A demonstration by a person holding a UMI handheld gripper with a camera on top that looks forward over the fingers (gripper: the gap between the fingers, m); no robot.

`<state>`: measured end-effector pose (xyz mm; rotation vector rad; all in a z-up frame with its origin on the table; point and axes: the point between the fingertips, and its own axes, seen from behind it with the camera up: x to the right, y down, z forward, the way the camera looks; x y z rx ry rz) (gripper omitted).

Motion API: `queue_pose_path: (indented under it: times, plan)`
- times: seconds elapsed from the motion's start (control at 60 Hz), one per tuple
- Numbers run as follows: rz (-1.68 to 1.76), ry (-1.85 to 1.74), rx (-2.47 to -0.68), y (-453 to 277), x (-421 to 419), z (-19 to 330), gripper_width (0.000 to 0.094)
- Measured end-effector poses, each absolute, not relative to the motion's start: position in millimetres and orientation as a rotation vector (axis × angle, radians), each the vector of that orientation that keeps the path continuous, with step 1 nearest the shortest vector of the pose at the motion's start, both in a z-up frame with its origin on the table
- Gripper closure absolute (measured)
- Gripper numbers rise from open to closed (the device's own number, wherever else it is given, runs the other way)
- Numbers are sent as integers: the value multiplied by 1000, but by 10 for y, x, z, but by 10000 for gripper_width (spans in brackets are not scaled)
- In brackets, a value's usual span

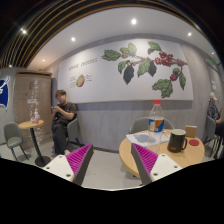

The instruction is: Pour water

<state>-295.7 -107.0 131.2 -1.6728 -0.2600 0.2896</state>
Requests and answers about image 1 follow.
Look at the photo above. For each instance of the red round coaster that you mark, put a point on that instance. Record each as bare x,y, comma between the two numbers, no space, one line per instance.
194,142

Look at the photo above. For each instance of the coffee plant wall mural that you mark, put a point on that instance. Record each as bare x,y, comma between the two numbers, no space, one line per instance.
135,69

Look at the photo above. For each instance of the blue white wall logo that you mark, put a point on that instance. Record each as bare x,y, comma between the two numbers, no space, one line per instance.
4,92

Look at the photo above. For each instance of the clear bottle on side table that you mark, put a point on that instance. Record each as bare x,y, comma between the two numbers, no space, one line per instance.
36,115

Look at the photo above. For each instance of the grey chair behind table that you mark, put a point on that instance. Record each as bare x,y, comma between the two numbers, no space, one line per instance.
141,124

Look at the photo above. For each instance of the white paper napkin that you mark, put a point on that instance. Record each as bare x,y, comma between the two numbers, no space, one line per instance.
145,140

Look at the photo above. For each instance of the grey chair under man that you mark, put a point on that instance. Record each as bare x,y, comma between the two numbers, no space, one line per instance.
72,131

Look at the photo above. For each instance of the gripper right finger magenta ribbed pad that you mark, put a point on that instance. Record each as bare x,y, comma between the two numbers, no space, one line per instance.
152,166

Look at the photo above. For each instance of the black mug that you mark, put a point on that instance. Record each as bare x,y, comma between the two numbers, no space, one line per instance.
177,141

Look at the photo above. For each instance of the seated man in black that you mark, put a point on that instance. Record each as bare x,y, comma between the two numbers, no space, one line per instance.
62,114

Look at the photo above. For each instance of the small brown card box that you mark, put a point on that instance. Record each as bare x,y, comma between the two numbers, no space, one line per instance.
191,131

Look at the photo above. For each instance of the round wooden table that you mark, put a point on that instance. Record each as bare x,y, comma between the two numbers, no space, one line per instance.
190,156

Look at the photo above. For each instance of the grey chair at right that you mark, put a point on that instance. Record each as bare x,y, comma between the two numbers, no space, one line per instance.
211,136

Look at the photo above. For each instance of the person with white cap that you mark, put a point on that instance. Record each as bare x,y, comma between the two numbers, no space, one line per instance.
212,111

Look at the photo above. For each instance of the clear plastic water bottle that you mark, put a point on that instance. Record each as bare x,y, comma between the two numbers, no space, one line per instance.
155,126

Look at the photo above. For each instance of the grey-green chair at left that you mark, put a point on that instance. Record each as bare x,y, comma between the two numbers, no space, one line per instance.
13,136

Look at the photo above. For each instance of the small round side table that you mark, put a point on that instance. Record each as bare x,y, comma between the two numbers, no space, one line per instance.
41,160

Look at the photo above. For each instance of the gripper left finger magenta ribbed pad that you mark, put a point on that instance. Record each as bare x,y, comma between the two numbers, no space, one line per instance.
72,167

